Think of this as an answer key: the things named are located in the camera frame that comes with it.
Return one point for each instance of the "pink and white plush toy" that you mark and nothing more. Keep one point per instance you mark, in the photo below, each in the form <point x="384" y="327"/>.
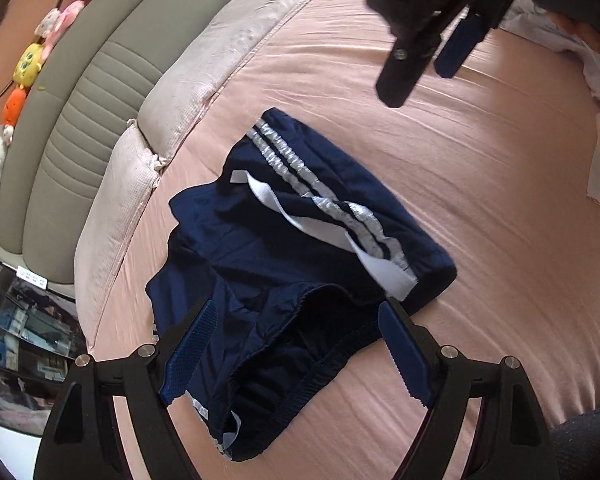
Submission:
<point x="62" y="22"/>

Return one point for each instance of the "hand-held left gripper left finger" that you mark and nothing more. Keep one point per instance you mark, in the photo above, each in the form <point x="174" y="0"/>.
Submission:
<point x="192" y="340"/>

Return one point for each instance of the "yellow plush toy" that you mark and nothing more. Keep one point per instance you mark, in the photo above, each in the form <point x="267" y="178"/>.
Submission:
<point x="29" y="65"/>

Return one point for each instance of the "pink waffle pillow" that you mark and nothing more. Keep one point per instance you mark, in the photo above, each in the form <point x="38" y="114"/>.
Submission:
<point x="215" y="70"/>
<point x="115" y="220"/>

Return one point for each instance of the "orange plush toy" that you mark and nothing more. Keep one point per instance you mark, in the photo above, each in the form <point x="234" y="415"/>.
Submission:
<point x="15" y="107"/>

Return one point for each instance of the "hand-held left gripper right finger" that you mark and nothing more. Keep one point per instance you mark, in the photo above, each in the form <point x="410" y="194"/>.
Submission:
<point x="405" y="350"/>

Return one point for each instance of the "grey padded headboard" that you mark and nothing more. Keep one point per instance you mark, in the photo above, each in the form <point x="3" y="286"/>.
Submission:
<point x="80" y="110"/>

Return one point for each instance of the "white power strip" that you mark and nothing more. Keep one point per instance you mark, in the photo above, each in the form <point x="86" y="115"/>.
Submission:
<point x="32" y="276"/>

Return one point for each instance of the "navy striped shorts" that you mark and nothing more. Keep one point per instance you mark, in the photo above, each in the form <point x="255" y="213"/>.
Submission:
<point x="330" y="220"/>

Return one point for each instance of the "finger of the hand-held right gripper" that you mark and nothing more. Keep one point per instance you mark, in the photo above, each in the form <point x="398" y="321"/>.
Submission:
<point x="405" y="70"/>
<point x="457" y="47"/>

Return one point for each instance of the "bed with pink sheet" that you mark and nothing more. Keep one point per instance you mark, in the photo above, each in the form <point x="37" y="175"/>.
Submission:
<point x="480" y="235"/>

